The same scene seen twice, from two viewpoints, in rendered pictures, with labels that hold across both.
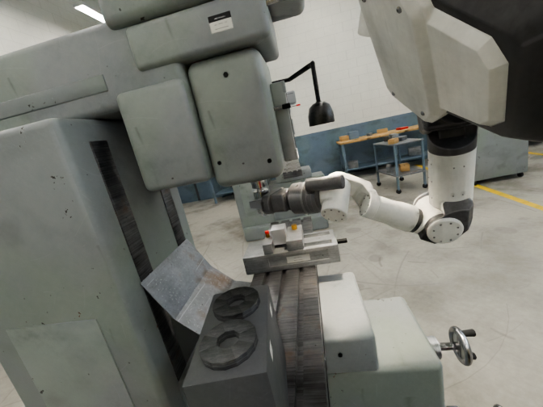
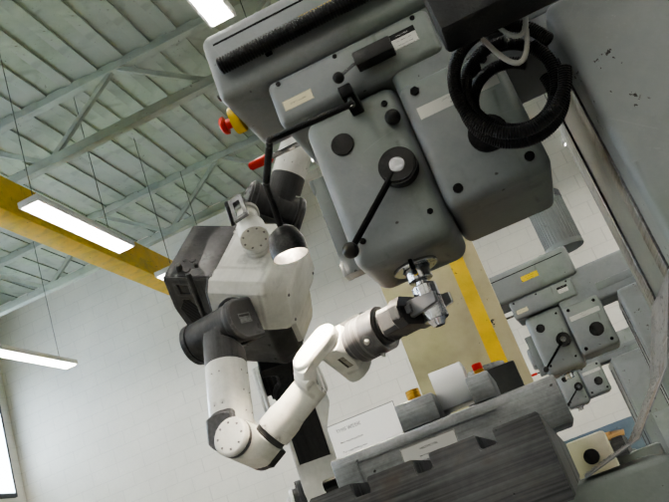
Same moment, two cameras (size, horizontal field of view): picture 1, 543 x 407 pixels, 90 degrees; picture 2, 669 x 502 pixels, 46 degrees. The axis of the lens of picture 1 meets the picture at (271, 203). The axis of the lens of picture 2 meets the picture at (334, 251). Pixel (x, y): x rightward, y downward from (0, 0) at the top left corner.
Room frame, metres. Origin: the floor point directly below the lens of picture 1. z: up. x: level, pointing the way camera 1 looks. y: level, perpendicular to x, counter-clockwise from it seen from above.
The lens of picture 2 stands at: (2.21, -0.08, 0.88)
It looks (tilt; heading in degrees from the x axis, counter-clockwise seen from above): 20 degrees up; 181
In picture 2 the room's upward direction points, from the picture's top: 20 degrees counter-clockwise
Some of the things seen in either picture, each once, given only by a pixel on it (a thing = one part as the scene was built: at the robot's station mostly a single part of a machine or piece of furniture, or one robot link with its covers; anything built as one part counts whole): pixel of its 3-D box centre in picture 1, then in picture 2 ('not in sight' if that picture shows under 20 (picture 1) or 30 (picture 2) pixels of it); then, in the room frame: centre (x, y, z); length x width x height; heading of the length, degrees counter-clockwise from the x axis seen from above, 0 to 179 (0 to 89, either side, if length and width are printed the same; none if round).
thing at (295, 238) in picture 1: (295, 237); (425, 415); (0.97, -0.06, 1.03); 0.15 x 0.06 x 0.04; 172
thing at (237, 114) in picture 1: (243, 122); (386, 190); (0.80, 0.03, 1.47); 0.21 x 0.19 x 0.32; 170
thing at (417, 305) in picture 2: not in sight; (420, 303); (0.83, 0.01, 1.23); 0.06 x 0.02 x 0.03; 58
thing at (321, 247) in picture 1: (290, 246); (449, 430); (0.97, -0.04, 0.99); 0.35 x 0.15 x 0.11; 82
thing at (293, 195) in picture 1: (289, 199); (392, 324); (0.75, -0.05, 1.23); 0.13 x 0.12 x 0.10; 148
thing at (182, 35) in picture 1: (212, 45); (367, 94); (0.81, 0.07, 1.68); 0.34 x 0.24 x 0.10; 80
